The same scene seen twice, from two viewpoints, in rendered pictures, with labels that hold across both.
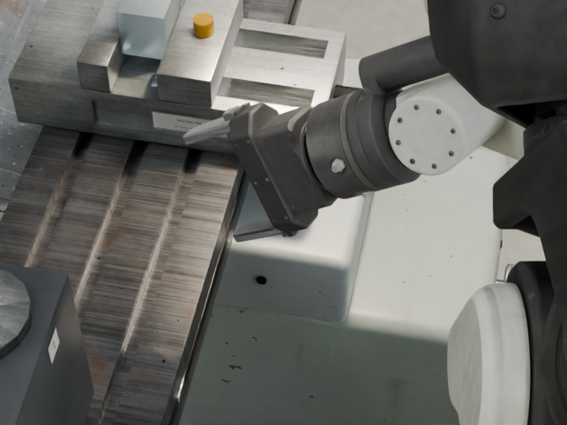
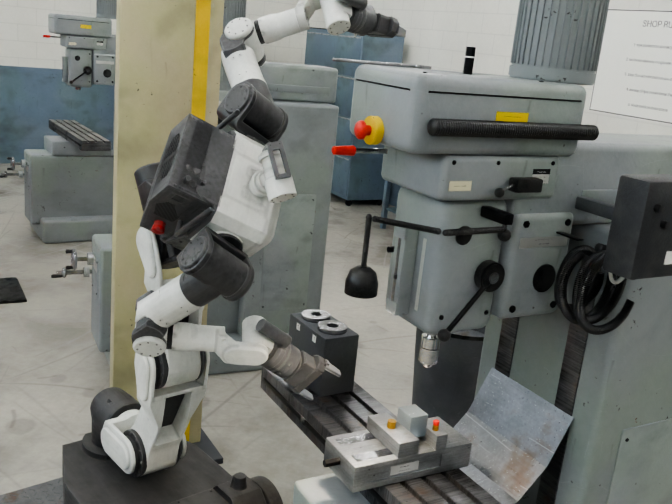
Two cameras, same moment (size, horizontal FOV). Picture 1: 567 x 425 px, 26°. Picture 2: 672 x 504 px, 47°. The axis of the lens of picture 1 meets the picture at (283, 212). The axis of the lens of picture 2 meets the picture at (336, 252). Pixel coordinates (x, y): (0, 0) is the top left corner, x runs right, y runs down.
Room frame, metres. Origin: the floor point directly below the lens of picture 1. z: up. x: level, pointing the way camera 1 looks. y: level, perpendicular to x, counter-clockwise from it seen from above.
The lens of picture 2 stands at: (2.18, -1.22, 1.95)
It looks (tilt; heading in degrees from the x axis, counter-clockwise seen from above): 16 degrees down; 138
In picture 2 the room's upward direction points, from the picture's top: 6 degrees clockwise
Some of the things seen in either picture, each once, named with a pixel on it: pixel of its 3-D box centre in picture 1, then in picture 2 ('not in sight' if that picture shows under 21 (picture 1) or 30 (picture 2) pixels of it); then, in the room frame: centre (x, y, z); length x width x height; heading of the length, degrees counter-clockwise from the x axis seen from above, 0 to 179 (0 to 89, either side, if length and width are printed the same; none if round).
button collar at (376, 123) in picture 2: not in sight; (372, 130); (1.00, -0.09, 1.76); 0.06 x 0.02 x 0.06; 169
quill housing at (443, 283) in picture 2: not in sight; (443, 256); (1.04, 0.14, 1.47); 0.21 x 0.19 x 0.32; 169
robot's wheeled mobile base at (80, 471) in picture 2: not in sight; (148, 470); (0.26, -0.19, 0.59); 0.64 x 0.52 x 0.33; 0
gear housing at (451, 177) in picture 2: not in sight; (469, 168); (1.05, 0.18, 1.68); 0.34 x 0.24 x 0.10; 79
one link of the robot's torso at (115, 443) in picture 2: not in sight; (144, 440); (0.23, -0.19, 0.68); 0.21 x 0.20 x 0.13; 0
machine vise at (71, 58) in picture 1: (180, 64); (399, 444); (1.01, 0.11, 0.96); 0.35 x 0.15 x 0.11; 78
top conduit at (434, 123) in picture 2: not in sight; (517, 129); (1.19, 0.14, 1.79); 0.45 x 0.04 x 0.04; 79
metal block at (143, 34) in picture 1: (149, 18); (411, 421); (1.01, 0.14, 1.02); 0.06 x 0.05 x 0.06; 168
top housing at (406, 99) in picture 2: not in sight; (467, 110); (1.05, 0.15, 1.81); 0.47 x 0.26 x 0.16; 79
